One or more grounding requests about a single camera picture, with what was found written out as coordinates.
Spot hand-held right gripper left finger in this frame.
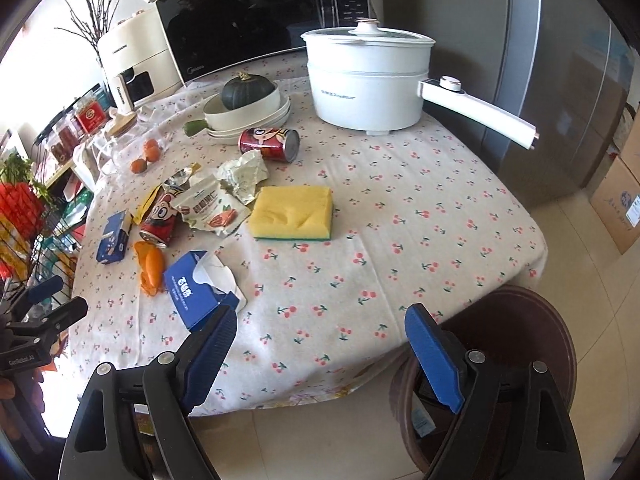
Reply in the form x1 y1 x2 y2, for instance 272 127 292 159
60 304 238 480

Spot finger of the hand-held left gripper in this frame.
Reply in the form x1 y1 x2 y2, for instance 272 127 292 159
0 275 65 313
5 296 89 347

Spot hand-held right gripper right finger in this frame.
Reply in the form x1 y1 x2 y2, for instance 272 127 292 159
404 303 586 480

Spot brown round trash bin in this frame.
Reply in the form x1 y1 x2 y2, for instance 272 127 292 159
389 285 578 478

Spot red cartoon drink can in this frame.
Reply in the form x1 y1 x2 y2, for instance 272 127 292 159
138 187 182 248
237 127 301 162

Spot white snack pouch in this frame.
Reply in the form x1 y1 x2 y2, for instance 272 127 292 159
172 170 251 237

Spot blue tissue box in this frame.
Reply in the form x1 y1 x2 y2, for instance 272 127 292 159
162 250 248 332

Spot small blue carton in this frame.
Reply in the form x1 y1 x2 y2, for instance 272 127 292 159
96 211 133 265

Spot red and green ornament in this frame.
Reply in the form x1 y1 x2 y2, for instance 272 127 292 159
0 152 56 281

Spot orange peel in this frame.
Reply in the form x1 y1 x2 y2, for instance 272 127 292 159
133 241 166 297

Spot yellow wrapper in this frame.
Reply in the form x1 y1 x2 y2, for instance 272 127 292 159
131 183 163 226

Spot yellow and green sponge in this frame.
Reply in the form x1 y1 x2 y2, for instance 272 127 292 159
248 186 334 242

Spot cherry print tablecloth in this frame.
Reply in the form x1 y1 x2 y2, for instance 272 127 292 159
62 50 548 418

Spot glass pitcher with wooden lid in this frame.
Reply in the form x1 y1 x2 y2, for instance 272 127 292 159
87 112 138 176

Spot silver foil wrapper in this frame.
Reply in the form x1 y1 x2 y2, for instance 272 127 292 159
159 162 201 193

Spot red box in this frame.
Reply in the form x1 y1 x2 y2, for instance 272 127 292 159
75 100 108 133

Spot white bowl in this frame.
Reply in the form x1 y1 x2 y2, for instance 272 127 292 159
202 81 281 131

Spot white air fryer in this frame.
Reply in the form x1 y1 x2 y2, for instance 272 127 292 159
96 8 183 113

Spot dark green squash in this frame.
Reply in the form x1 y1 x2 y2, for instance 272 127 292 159
221 72 277 111

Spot white electric cooking pot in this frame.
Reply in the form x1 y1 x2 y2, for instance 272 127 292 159
300 19 541 151

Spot dried dark branches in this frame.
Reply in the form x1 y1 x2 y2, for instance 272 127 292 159
54 0 123 68

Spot grey refrigerator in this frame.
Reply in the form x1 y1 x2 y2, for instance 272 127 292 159
377 0 633 208

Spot black microwave oven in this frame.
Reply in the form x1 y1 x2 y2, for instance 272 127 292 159
155 0 383 86

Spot wire shelf rack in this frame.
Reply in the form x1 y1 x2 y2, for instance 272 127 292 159
0 85 116 311

